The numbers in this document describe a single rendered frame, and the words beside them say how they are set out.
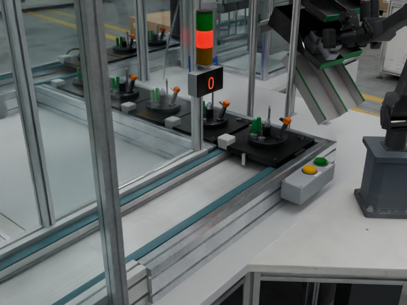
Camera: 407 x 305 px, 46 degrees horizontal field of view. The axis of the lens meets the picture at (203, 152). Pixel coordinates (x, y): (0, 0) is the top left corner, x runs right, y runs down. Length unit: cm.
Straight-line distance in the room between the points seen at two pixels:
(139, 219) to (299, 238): 44
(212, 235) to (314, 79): 87
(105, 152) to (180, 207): 59
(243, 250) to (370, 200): 43
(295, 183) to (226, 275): 37
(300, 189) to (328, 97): 57
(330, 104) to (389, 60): 406
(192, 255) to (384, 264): 49
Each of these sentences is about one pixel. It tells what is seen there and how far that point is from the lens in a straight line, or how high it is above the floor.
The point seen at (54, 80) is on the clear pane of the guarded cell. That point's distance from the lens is 74.
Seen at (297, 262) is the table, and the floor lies 86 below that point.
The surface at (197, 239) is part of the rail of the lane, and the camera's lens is 118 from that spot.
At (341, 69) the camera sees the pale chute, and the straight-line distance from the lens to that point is 201.
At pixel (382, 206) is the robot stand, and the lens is 151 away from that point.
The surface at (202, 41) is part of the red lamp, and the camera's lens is 144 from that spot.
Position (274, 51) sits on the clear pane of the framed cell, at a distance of 271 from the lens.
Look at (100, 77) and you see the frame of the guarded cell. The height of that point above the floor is 143.
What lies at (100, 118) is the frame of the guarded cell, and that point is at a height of 136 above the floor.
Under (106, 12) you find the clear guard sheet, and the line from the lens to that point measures 124.
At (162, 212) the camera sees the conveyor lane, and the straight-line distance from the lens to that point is 136.
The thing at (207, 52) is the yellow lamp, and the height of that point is 130.
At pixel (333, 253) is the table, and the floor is 86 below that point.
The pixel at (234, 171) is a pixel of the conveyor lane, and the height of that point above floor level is 92.
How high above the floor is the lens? 165
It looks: 26 degrees down
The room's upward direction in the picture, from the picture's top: straight up
